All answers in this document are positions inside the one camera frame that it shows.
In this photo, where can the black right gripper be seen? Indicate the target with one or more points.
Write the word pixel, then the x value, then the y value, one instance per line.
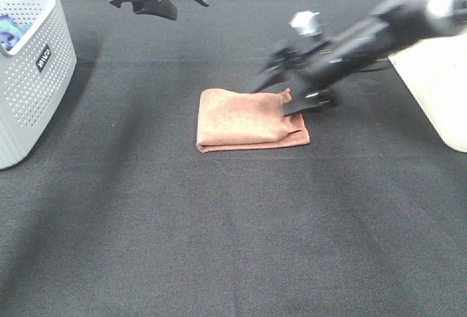
pixel 317 68

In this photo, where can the brown microfibre towel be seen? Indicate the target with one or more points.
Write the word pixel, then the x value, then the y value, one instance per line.
pixel 243 121

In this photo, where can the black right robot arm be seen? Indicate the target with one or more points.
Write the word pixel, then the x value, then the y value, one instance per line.
pixel 392 26

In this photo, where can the white plastic bin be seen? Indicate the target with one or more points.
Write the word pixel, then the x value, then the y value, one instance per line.
pixel 434 71

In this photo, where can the grey perforated laundry basket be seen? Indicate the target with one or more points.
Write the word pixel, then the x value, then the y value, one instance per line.
pixel 34 75

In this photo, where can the blue cloth in basket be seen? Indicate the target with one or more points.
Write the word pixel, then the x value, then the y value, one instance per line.
pixel 11 32

